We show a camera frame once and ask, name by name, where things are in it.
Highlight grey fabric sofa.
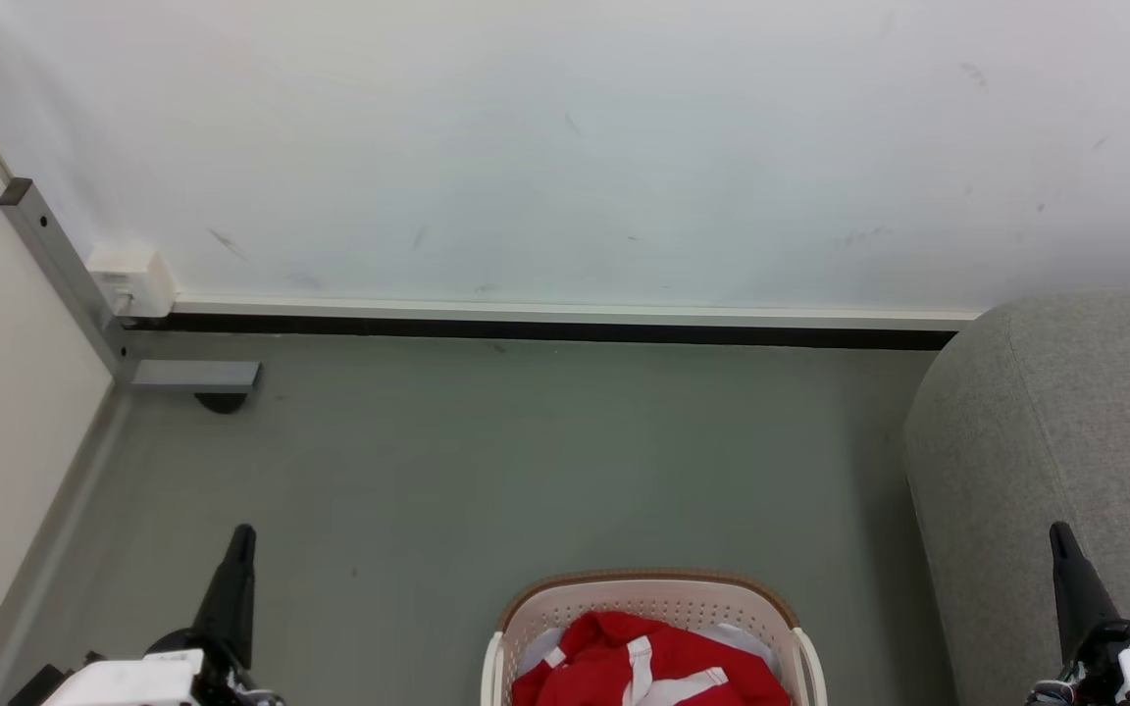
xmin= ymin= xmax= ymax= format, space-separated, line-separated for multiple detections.
xmin=903 ymin=286 xmax=1130 ymax=706

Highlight white cloth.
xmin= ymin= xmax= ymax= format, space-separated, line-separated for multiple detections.
xmin=516 ymin=623 xmax=784 ymax=680

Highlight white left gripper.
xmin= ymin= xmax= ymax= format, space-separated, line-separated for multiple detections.
xmin=8 ymin=524 xmax=283 ymax=706

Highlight white wall socket box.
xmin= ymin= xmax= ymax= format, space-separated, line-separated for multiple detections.
xmin=85 ymin=245 xmax=178 ymax=321

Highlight cream plastic laundry basket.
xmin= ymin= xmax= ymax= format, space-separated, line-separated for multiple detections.
xmin=480 ymin=569 xmax=829 ymax=706

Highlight red shorts with white stripes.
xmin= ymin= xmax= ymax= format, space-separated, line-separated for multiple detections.
xmin=511 ymin=611 xmax=794 ymax=706

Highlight grey metal frame post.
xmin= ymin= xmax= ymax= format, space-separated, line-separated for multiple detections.
xmin=0 ymin=177 xmax=263 ymax=396

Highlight white baseboard strip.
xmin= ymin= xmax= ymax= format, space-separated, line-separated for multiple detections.
xmin=171 ymin=296 xmax=982 ymax=331

